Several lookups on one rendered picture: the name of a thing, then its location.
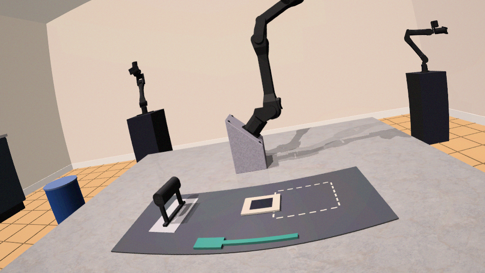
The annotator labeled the cream tile with dark square mark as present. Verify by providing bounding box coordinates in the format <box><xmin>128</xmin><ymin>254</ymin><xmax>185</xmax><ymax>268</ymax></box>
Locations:
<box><xmin>241</xmin><ymin>194</ymin><xmax>280</xmax><ymax>216</ymax></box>

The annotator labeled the teal flat trowel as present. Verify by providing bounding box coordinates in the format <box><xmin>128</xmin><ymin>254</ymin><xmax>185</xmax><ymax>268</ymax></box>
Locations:
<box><xmin>193</xmin><ymin>233</ymin><xmax>298</xmax><ymax>250</ymax></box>

